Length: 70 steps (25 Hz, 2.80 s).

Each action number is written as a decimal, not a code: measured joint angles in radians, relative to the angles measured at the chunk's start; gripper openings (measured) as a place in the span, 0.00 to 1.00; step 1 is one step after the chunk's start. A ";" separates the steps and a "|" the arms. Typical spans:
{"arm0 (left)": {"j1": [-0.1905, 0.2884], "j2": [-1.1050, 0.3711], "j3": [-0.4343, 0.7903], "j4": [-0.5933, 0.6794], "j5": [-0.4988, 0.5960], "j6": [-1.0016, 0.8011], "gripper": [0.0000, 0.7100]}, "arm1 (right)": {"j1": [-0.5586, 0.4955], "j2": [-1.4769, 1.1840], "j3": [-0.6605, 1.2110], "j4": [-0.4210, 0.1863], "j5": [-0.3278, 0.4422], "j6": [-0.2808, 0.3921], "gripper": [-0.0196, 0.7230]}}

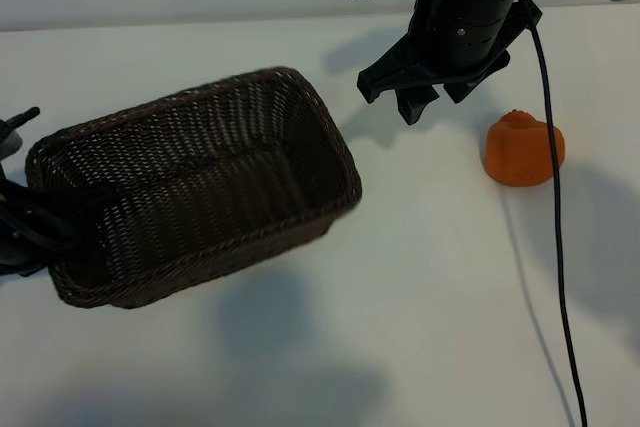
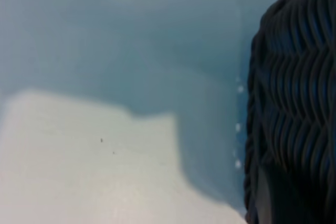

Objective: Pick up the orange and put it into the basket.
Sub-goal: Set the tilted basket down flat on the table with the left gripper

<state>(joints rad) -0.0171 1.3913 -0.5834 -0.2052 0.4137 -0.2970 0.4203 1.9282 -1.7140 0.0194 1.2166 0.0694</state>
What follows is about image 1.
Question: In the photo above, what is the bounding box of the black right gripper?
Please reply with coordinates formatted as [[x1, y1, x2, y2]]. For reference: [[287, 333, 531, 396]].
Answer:
[[357, 0, 544, 127]]

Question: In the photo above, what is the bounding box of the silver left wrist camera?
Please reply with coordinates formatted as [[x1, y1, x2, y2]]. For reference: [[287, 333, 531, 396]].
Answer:
[[0, 106, 41, 161]]

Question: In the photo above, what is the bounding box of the orange toy fruit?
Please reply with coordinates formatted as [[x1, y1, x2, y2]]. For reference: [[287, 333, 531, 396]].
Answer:
[[485, 108, 567, 189]]

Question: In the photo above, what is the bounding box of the dark brown wicker basket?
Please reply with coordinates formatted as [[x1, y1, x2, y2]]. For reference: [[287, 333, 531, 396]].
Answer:
[[24, 65, 363, 310]]

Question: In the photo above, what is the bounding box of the black left gripper cable bundle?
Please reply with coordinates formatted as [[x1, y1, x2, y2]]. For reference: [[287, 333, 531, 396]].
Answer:
[[0, 186, 79, 254]]

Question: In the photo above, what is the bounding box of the long black hanging cable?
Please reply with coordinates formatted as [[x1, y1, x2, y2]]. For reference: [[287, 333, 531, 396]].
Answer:
[[514, 0, 589, 427]]

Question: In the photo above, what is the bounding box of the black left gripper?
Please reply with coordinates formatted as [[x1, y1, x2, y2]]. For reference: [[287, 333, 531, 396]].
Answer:
[[0, 181, 119, 278]]

